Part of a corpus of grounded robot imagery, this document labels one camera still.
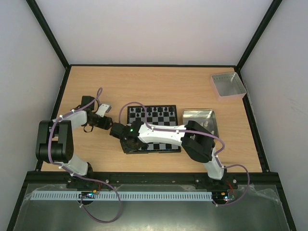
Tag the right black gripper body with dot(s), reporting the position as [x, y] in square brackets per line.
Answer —
[116, 130]

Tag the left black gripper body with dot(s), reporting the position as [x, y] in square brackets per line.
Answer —
[104, 125]

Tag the black grey chess board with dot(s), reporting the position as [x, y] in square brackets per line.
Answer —
[164, 115]

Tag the gold tin piece tray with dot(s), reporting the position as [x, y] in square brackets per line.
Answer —
[205, 117]

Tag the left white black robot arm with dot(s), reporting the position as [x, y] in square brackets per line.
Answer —
[55, 143]

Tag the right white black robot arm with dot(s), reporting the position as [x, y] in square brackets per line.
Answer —
[200, 145]

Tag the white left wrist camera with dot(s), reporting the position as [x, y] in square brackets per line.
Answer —
[103, 109]

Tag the grey slotted cable duct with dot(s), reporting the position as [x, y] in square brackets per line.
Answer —
[123, 196]

